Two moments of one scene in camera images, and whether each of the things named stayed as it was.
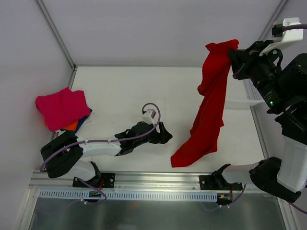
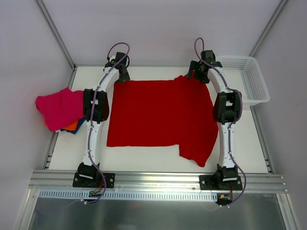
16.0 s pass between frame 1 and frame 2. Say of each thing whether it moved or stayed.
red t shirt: moved
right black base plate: stayed
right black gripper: moved
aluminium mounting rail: stayed
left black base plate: stayed
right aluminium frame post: stayed
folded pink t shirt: stayed
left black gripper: moved
